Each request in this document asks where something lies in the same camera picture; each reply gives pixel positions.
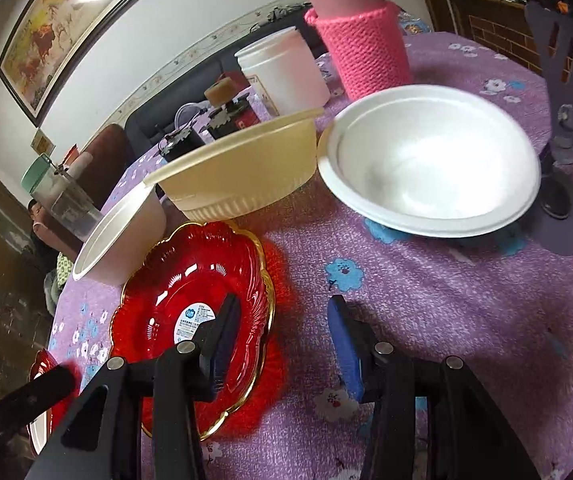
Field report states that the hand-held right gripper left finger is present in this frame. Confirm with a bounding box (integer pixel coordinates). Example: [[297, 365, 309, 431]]
[[26, 294, 243, 480]]

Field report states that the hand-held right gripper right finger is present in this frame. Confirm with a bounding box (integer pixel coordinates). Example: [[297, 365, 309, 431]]
[[327, 294, 542, 480]]

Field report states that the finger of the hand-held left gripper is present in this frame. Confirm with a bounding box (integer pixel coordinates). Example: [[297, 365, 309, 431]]
[[0, 364, 80, 456]]

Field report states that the small red glass plate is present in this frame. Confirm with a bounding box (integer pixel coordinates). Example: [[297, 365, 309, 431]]
[[27, 349, 83, 457]]

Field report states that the red glass plate gold rim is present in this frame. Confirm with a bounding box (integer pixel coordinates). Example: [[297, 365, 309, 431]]
[[110, 220, 273, 442]]

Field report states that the cream plastic bowl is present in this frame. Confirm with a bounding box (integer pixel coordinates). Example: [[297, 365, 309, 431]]
[[142, 107, 326, 223]]

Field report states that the white foam plate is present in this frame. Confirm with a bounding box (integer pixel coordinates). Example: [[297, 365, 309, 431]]
[[317, 84, 542, 238]]

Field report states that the purple floral tablecloth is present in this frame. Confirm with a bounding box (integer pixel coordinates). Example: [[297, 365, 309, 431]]
[[49, 10, 573, 480]]

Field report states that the green patterned cushion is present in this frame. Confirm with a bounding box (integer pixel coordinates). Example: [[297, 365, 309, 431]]
[[55, 252, 78, 286]]

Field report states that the clear jar green lid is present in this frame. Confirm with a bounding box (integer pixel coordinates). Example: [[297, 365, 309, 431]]
[[21, 154, 103, 243]]

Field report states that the brown sofa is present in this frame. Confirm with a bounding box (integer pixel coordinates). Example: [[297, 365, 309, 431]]
[[79, 124, 137, 211]]

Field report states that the black leather sofa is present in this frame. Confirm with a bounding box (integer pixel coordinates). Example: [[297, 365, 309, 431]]
[[124, 0, 332, 161]]

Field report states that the brown round lid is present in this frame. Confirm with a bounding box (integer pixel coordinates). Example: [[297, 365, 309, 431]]
[[204, 79, 237, 106]]

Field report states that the white mug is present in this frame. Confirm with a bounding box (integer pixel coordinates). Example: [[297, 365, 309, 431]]
[[234, 26, 331, 117]]

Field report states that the pink knit-sleeved bottle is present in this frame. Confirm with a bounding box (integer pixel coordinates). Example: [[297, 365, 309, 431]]
[[303, 0, 415, 102]]

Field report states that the brown brick-pattern cabinet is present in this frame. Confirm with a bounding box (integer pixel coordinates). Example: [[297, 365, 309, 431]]
[[409, 0, 573, 111]]

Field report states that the yellow wall notice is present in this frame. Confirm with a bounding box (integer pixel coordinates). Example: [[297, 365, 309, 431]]
[[31, 129, 56, 156]]

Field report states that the framed wall painting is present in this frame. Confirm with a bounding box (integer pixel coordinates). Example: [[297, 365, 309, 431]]
[[0, 0, 187, 128]]

